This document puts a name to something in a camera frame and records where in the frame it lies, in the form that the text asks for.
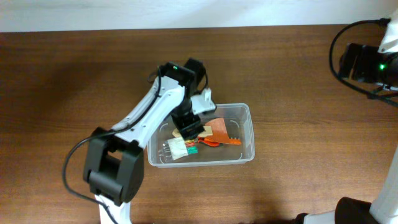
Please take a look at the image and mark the clear plastic container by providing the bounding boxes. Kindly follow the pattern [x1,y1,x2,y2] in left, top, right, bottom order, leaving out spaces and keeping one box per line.
[147,103,255,168]

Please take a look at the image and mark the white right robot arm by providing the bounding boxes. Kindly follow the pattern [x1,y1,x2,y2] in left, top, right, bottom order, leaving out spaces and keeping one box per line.
[292,12,397,224]

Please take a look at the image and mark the orange scraper wooden handle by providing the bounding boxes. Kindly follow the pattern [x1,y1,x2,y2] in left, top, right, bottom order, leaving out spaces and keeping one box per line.
[172,117,233,146]

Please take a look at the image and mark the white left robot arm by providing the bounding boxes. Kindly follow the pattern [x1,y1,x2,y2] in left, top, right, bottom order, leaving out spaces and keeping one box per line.
[83,58,216,223]

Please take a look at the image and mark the clear screwdriver set case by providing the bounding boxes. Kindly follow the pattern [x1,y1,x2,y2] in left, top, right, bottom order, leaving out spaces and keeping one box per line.
[158,137,198,163]

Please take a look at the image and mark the orange handled pliers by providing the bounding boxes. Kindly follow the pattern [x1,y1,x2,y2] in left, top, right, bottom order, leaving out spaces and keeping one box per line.
[197,138,223,147]

